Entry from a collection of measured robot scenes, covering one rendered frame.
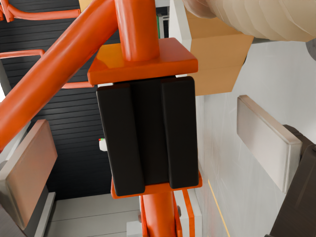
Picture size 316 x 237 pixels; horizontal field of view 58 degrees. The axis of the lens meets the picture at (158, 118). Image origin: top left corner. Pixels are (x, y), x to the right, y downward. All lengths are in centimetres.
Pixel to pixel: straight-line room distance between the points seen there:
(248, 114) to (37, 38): 1128
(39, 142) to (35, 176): 2
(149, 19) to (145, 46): 1
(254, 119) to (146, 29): 8
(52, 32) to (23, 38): 107
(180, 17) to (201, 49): 21
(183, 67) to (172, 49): 3
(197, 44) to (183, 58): 145
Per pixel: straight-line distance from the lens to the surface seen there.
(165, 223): 22
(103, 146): 914
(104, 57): 18
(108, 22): 18
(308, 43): 237
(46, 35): 1132
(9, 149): 1107
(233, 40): 165
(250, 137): 19
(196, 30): 160
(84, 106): 1200
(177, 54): 17
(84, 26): 18
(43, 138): 19
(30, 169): 17
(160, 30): 762
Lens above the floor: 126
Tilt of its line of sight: 3 degrees down
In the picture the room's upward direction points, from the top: 97 degrees counter-clockwise
